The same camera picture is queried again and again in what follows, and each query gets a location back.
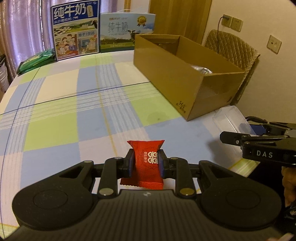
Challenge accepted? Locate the wall socket with plug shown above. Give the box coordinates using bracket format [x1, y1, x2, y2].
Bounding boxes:
[221, 15, 232, 28]

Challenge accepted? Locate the black power cable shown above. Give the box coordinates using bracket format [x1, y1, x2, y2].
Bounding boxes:
[216, 15, 228, 55]

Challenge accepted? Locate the brown cardboard box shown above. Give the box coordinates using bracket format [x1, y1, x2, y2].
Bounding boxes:
[133, 34, 244, 121]

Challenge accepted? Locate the beige wall outlet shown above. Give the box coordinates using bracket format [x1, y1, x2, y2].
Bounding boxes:
[266, 35, 282, 54]

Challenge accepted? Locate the blue milk carton box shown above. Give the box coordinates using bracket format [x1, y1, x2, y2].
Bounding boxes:
[51, 1, 100, 61]

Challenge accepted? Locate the quilted chair cushion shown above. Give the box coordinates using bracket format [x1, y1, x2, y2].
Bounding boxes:
[204, 30, 260, 105]

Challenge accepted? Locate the silver green foil pouch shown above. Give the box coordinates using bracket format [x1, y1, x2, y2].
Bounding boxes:
[191, 65, 213, 75]

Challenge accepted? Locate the checked tablecloth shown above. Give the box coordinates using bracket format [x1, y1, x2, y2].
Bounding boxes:
[1, 51, 257, 238]

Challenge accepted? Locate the purple curtain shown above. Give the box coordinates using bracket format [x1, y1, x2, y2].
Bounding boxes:
[0, 0, 118, 77]

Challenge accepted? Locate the person right hand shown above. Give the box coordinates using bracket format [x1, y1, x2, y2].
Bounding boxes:
[281, 167, 296, 207]

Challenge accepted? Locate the light blue milk box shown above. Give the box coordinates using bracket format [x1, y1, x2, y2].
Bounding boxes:
[99, 12, 156, 53]

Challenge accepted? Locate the red candy packet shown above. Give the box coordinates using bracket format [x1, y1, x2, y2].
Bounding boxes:
[120, 140, 164, 190]

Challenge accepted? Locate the green wet wipes pack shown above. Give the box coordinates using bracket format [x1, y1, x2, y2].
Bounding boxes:
[16, 49, 56, 75]

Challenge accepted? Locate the wooden door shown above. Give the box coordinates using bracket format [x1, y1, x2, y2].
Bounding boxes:
[149, 0, 212, 44]

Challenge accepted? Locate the clear plastic case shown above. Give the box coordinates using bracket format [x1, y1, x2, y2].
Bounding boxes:
[213, 105, 255, 135]

